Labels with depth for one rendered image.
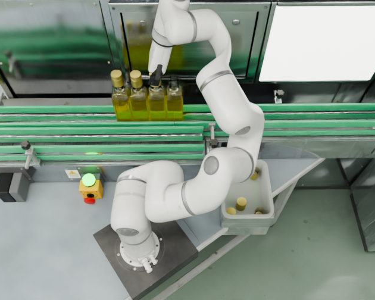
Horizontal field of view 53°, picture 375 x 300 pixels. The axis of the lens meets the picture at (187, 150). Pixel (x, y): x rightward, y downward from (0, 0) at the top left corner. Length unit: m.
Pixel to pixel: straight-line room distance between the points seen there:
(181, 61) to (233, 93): 0.50
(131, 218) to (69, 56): 0.67
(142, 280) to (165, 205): 0.39
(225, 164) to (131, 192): 0.30
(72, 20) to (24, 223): 0.71
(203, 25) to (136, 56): 0.41
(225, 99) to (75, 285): 0.80
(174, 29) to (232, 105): 0.23
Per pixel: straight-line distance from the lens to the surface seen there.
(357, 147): 1.52
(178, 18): 0.92
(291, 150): 1.45
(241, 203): 1.31
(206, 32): 0.95
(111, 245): 1.27
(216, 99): 0.83
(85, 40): 1.32
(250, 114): 0.82
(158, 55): 1.05
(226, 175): 0.78
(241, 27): 1.22
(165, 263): 1.23
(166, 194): 0.88
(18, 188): 1.42
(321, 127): 1.40
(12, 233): 1.45
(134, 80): 1.16
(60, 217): 1.42
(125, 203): 0.96
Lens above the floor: 1.99
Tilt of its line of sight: 57 degrees down
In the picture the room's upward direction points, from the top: straight up
